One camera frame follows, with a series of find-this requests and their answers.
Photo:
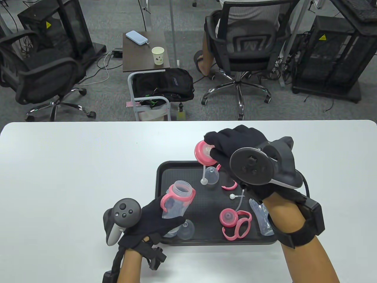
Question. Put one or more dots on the person's right hand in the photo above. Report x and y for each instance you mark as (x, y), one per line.
(235, 138)

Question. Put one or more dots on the person's left hand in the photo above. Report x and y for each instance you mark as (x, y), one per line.
(153, 218)

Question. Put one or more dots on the grey handheld controller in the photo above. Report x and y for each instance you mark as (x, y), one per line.
(253, 166)
(125, 212)

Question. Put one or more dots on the clear dome bottle cap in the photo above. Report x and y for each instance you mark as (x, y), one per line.
(187, 231)
(212, 176)

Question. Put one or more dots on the pink collar with nipple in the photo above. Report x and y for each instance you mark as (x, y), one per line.
(228, 218)
(201, 154)

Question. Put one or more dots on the person's left forearm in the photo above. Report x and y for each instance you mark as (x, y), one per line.
(131, 265)

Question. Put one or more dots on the black plastic tray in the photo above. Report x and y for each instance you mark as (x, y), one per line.
(176, 174)

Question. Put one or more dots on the small yellow-green bottle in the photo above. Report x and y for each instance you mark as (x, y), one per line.
(181, 115)

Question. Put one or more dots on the black wrist battery box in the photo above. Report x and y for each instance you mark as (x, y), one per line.
(108, 277)
(313, 215)

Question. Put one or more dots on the black backpack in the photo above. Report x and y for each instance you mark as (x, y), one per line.
(176, 85)

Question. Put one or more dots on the grey slanted desk leg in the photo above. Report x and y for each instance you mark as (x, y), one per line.
(285, 73)

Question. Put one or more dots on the black sandal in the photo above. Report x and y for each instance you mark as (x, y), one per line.
(196, 60)

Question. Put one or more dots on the white plastic bag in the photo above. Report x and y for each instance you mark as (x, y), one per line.
(150, 114)

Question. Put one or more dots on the green clip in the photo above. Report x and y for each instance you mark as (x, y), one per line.
(152, 103)

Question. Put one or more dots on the black mesh office chair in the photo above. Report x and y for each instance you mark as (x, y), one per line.
(44, 76)
(253, 44)

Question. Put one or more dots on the pink tape piece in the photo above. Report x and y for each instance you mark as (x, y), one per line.
(129, 104)

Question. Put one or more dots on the white paper cup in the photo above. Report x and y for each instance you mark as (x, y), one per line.
(158, 57)

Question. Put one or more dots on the black mesh equipment cabinet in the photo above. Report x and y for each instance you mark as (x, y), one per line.
(332, 59)
(73, 26)

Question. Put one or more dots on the grey metal pole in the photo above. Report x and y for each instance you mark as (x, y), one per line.
(173, 29)

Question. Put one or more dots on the light blue power bank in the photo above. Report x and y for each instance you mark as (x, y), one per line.
(136, 37)

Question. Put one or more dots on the black power strip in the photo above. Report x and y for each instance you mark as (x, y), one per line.
(117, 54)

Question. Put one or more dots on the white desk leg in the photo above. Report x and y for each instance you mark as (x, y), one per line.
(148, 14)

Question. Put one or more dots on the black keyboard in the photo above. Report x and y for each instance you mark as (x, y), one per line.
(365, 11)

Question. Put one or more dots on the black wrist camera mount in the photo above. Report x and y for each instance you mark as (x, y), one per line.
(154, 256)

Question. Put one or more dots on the brown side table white frame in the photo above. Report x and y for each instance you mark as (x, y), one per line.
(138, 59)

